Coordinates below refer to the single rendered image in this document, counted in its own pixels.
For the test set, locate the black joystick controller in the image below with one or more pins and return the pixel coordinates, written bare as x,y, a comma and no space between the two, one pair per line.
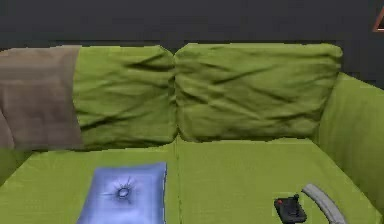
290,210

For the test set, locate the brown cloth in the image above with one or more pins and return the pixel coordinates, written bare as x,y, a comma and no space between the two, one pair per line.
40,100

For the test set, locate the brown framed picture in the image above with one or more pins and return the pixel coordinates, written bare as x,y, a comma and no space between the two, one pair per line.
380,23

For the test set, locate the green sofa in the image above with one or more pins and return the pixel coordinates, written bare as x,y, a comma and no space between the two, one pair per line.
233,173

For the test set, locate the blue buttoned cushion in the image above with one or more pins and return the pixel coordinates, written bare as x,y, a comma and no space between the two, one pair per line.
133,200

